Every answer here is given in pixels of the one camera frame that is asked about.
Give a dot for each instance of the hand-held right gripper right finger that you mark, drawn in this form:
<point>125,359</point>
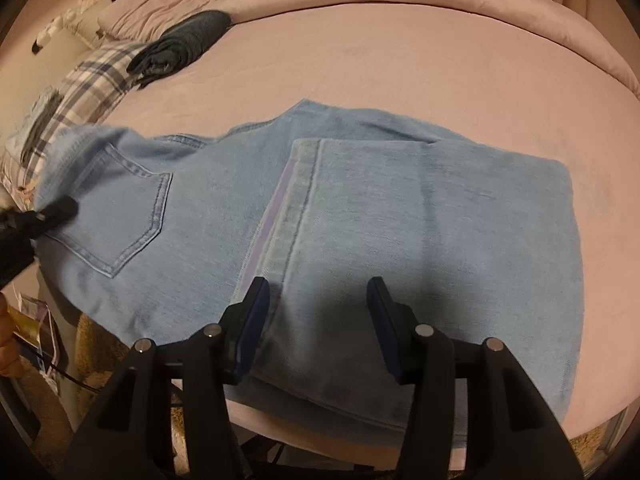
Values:
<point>385,332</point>

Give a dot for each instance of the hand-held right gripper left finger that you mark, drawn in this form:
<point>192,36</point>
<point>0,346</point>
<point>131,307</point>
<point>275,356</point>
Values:
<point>250,332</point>

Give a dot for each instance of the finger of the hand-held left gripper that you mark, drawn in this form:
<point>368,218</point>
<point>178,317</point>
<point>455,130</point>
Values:
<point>57,215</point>

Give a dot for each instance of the light blue denim pants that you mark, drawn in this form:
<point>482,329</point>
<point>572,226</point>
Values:
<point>400,220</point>

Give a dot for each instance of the person's left hand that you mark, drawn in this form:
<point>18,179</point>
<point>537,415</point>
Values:
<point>7,350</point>

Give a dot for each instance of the blue grey cloth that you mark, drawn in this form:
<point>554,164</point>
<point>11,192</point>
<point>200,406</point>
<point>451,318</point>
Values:
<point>35,125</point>

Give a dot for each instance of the plaid pillow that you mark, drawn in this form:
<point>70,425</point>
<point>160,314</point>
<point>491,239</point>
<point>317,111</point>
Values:
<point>87,85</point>

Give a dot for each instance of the white plush toy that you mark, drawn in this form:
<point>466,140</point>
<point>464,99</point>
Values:
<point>75,17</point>

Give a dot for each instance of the dark grey folded garment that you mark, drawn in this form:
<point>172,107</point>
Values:
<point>185,42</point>

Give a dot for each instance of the pink pillow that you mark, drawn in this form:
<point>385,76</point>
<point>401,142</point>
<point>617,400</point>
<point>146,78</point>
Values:
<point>165,7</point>

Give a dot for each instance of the pink duvet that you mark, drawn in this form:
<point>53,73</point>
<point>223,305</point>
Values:
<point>475,5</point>

